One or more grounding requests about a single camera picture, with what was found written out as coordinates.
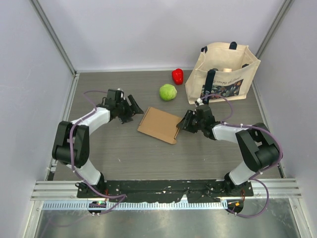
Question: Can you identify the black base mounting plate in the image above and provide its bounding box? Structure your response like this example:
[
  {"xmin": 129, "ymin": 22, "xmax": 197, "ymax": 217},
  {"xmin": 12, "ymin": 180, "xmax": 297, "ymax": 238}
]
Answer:
[{"xmin": 76, "ymin": 179, "xmax": 255, "ymax": 203}]

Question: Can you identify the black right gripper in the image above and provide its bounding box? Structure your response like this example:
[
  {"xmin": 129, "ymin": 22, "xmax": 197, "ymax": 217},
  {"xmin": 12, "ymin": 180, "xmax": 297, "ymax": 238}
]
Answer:
[{"xmin": 176, "ymin": 110, "xmax": 205, "ymax": 133}]

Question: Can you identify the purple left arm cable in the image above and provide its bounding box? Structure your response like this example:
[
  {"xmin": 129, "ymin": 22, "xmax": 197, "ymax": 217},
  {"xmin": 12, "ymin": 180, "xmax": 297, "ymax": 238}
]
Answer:
[{"xmin": 47, "ymin": 90, "xmax": 128, "ymax": 228}]

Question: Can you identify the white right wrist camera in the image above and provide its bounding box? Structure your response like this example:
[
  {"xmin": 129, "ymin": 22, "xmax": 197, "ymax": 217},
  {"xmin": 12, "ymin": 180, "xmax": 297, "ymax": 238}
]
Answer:
[{"xmin": 195, "ymin": 98, "xmax": 204, "ymax": 107}]

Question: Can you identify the beige canvas tote bag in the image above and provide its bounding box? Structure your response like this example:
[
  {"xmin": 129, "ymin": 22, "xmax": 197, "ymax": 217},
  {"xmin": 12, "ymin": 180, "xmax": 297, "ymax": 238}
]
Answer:
[{"xmin": 185, "ymin": 42, "xmax": 261, "ymax": 104}]

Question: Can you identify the white slotted cable duct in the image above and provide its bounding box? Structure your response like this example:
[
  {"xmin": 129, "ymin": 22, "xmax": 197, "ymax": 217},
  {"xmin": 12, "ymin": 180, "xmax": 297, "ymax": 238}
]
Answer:
[{"xmin": 42, "ymin": 200, "xmax": 227, "ymax": 211}]

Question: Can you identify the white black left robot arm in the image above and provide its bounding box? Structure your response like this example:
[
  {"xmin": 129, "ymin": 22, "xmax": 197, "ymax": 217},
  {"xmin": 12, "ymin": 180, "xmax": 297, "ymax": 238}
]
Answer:
[{"xmin": 52, "ymin": 89, "xmax": 144, "ymax": 198}]

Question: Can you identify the red bell pepper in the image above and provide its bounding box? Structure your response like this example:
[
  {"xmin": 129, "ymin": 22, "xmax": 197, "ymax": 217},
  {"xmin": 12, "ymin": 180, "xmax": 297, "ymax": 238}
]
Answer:
[{"xmin": 171, "ymin": 68, "xmax": 184, "ymax": 85}]

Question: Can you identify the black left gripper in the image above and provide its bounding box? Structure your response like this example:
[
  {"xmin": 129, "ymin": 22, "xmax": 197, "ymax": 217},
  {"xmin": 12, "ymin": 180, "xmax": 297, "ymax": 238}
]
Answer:
[{"xmin": 116, "ymin": 95, "xmax": 143, "ymax": 124}]

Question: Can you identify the brown cardboard box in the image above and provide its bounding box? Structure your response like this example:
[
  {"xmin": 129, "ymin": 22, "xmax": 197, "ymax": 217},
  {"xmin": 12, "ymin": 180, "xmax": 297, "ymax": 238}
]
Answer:
[{"xmin": 137, "ymin": 107, "xmax": 182, "ymax": 145}]

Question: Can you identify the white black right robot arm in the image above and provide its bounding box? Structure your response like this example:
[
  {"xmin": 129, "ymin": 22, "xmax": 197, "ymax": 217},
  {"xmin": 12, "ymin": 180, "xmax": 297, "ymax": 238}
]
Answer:
[{"xmin": 177, "ymin": 105, "xmax": 283, "ymax": 196}]

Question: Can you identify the green cabbage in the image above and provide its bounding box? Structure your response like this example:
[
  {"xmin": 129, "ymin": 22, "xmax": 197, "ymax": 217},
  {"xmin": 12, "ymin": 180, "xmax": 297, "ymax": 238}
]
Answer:
[{"xmin": 159, "ymin": 84, "xmax": 177, "ymax": 101}]

